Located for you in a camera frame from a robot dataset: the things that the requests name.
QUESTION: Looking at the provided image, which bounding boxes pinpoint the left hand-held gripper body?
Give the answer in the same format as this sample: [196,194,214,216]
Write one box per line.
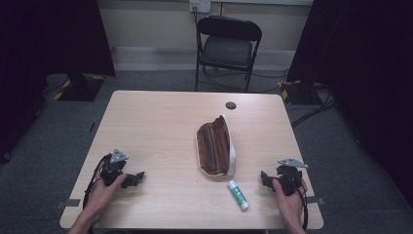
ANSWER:
[99,148,130,187]

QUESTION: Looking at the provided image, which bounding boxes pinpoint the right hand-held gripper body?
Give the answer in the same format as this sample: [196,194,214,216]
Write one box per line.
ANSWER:
[276,157,309,197]

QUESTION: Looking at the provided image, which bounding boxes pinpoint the person's right hand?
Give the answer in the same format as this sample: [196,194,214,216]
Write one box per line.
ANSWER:
[272,177,309,225]

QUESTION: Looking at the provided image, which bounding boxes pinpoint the person's left hand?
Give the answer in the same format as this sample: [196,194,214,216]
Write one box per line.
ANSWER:
[84,164,129,219]

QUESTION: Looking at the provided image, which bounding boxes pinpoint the white and green glue stick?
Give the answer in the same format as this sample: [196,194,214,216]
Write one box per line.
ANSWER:
[226,179,251,212]

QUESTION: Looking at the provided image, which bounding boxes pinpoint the brown and white pencil case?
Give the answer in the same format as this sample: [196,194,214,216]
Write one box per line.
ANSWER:
[195,114,238,177]

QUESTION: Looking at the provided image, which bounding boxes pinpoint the black stand base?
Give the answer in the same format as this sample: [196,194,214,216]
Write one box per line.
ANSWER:
[57,71,105,102]
[280,79,323,106]

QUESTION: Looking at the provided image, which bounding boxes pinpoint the dark curtain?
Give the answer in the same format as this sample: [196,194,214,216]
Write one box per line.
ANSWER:
[286,0,413,209]
[0,0,117,164]

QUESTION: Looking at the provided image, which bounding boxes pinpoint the black folding chair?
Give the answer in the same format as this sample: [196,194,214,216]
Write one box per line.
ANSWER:
[194,15,263,94]

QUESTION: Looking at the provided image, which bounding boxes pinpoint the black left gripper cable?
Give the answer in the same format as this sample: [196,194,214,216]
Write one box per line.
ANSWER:
[82,153,112,234]

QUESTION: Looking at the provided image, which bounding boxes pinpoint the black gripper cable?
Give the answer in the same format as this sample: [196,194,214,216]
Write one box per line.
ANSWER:
[82,153,112,234]
[290,176,310,232]

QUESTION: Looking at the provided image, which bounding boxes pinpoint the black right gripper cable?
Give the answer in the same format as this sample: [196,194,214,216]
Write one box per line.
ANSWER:
[290,176,310,232]

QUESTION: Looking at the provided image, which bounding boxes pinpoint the grey table edge bracket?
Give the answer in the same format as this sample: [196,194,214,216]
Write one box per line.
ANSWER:
[306,196,326,207]
[55,198,82,210]

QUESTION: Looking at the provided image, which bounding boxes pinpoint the black floor cables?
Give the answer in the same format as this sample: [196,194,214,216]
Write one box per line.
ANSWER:
[289,96,337,129]

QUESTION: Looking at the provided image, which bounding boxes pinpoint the white wall outlet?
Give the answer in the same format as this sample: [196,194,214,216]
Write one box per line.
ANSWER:
[189,0,212,15]

